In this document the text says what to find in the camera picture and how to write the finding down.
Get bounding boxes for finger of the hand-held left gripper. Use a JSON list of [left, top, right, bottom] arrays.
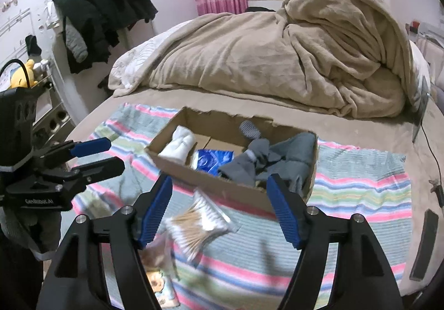
[[52, 158, 125, 193], [42, 137, 112, 163]]

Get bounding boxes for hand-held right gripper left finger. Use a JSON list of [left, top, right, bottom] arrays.
[[36, 174, 174, 310]]

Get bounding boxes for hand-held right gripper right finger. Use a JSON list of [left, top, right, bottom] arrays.
[[266, 173, 405, 310]]

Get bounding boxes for bag of cotton swabs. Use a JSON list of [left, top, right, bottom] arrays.
[[165, 188, 241, 262]]

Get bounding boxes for cardboard box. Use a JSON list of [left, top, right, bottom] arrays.
[[145, 107, 319, 213]]

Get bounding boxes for white shelf rack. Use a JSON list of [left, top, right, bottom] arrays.
[[33, 56, 75, 132]]

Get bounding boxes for grey cloth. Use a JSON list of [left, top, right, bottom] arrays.
[[218, 132, 316, 193]]

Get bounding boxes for striped pastel blanket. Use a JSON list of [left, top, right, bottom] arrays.
[[71, 103, 413, 310]]

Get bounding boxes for yellow plush toy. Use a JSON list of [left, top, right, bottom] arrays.
[[10, 59, 39, 89]]

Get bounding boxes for cartoon print snack packet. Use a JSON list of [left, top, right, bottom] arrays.
[[140, 237, 181, 309]]

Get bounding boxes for white rolled socks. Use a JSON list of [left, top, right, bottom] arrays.
[[158, 125, 196, 159]]

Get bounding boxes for blue plastic packet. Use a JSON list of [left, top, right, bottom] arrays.
[[191, 149, 236, 177]]

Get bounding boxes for grey patterned sock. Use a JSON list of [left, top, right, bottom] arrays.
[[239, 120, 262, 140]]

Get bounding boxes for small black hanging cloth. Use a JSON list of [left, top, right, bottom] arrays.
[[25, 35, 42, 55]]

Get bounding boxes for white patterned quilt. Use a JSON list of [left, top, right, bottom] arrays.
[[109, 20, 195, 95]]

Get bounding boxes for grey knit garment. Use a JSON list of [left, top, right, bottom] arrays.
[[65, 23, 88, 62]]

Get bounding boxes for pile of black clothes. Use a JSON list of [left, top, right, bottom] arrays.
[[52, 0, 158, 74]]

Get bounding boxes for black flat bar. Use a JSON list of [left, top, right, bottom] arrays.
[[409, 209, 439, 281]]

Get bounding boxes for beige fleece blanket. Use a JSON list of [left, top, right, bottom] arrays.
[[108, 0, 417, 119]]

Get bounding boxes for grey upright tablet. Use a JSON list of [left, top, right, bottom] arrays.
[[412, 76, 431, 142]]

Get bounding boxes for white pillow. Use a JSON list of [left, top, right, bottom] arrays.
[[409, 41, 431, 88]]

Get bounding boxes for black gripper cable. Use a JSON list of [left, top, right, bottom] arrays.
[[0, 59, 32, 89]]

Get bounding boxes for white wall rail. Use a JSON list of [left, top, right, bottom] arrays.
[[0, 8, 32, 61]]

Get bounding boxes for black charging cable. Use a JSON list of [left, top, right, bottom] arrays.
[[420, 122, 444, 207]]

